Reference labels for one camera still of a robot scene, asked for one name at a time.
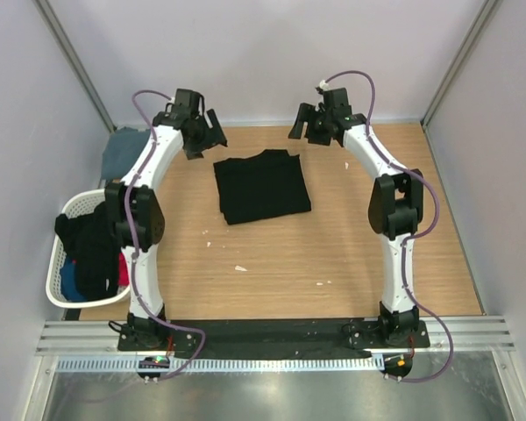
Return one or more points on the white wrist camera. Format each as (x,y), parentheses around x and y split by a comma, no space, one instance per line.
(322,87)
(170,104)

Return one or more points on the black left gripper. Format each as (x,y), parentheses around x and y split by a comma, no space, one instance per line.
(197,151)

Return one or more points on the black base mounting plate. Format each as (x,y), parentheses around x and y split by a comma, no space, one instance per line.
(269,339)

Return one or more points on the slotted cable duct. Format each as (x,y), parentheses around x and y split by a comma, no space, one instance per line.
(155,364)

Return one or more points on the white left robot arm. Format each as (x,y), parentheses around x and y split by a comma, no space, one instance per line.
(135,217)

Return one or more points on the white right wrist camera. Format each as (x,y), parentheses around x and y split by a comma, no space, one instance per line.
(322,87)

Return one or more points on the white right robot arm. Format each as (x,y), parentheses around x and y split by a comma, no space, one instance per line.
(395,209)

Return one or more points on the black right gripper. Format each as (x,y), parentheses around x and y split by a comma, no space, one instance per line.
(306,114)

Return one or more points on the black t-shirt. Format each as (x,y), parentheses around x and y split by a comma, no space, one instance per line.
(267,185)

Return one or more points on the folded teal t-shirt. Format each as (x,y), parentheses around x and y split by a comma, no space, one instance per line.
(121,152)

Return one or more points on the blue garment in basket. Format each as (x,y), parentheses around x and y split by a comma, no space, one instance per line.
(67,283)

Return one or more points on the pink garment in basket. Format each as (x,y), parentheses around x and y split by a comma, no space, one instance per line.
(123,277)

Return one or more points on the black clothes pile in basket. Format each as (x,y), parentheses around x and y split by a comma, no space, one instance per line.
(87,241)

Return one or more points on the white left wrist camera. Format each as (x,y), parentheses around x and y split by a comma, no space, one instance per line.
(170,104)

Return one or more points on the white laundry basket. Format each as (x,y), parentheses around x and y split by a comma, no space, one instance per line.
(81,204)

